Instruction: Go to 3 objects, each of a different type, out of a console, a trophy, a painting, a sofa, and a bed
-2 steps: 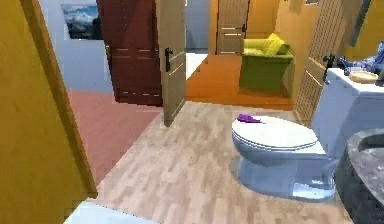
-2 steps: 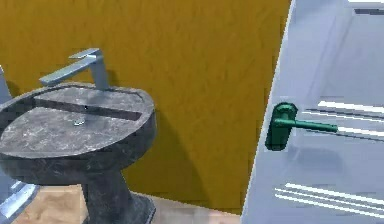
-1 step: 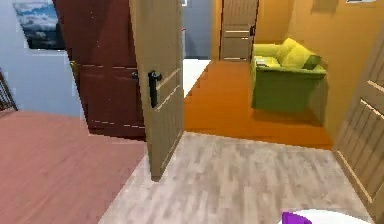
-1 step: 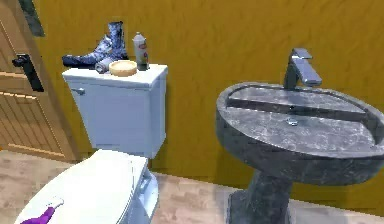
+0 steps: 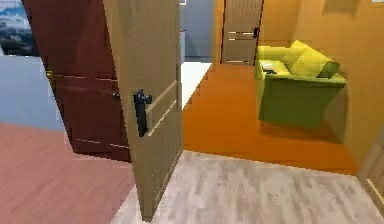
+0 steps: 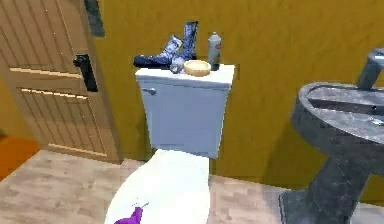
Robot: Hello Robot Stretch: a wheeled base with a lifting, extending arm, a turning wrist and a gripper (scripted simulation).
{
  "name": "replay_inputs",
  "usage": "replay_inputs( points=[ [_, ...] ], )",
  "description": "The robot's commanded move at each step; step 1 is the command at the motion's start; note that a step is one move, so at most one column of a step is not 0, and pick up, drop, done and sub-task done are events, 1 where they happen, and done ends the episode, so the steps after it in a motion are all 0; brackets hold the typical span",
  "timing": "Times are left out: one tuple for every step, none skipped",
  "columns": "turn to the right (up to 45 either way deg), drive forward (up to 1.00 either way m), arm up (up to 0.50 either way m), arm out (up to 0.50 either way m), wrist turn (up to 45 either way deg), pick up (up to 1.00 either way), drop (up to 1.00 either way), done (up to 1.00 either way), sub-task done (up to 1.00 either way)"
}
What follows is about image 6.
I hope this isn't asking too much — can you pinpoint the purple object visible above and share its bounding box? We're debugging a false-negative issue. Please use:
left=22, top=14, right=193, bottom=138
left=114, top=201, right=150, bottom=224

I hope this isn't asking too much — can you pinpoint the tan round bowl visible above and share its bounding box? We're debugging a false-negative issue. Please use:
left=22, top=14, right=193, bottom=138
left=183, top=59, right=212, bottom=78

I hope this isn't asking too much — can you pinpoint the black door handle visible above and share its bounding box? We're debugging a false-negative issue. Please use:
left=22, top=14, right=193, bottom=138
left=73, top=53, right=99, bottom=93

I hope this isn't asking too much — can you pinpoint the blue patterned boot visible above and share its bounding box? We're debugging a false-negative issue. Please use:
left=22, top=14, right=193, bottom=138
left=133, top=34, right=184, bottom=70
left=179, top=20, right=200, bottom=62

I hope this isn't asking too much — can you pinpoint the grey stone pedestal sink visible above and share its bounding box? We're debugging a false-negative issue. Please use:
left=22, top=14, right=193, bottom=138
left=279, top=81, right=384, bottom=224

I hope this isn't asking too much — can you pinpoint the grey spray bottle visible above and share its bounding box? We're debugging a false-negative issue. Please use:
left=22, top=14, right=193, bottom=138
left=207, top=31, right=223, bottom=72

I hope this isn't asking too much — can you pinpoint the grey sink faucet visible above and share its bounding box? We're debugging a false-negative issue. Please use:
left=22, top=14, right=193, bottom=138
left=357, top=47, right=384, bottom=91

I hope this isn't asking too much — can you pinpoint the white toilet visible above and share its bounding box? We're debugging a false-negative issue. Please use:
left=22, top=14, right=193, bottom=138
left=104, top=63, right=236, bottom=224

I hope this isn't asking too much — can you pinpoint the brown wooden room door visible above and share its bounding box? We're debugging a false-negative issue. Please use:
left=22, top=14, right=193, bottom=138
left=0, top=0, right=122, bottom=164

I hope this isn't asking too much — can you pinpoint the small grey ball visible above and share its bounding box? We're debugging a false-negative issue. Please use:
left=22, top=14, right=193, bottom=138
left=169, top=61, right=184, bottom=75

